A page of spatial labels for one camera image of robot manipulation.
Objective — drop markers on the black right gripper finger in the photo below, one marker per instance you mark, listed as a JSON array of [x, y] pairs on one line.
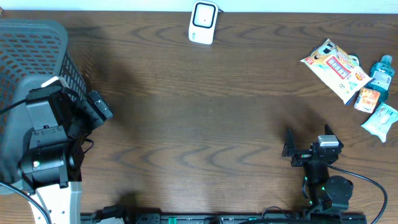
[[328, 131], [289, 145]]

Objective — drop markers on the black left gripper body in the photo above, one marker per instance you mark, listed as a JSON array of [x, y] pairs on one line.
[[86, 118]]

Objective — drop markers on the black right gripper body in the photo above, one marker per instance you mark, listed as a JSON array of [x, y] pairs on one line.
[[302, 156]]

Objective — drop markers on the small orange packet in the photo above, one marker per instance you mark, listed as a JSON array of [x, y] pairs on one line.
[[366, 100]]

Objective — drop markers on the teal snack pack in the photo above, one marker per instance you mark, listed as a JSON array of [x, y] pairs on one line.
[[381, 121]]

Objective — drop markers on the yellow snack bag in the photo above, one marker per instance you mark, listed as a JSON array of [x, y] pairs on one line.
[[337, 70]]

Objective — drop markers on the blue mouthwash bottle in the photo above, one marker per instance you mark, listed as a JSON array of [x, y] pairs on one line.
[[382, 74]]

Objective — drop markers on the small green round-logo box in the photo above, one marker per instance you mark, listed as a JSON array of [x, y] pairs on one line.
[[355, 59]]

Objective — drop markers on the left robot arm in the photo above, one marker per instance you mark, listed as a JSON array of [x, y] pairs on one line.
[[51, 167]]

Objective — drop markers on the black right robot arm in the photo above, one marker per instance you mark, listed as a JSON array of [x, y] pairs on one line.
[[328, 195]]

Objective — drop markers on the white barcode scanner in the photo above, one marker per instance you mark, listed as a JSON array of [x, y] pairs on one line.
[[203, 22]]

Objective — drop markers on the grey plastic mesh basket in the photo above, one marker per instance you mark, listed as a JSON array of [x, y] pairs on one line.
[[32, 52]]

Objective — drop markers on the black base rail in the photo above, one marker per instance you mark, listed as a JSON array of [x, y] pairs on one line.
[[156, 218]]

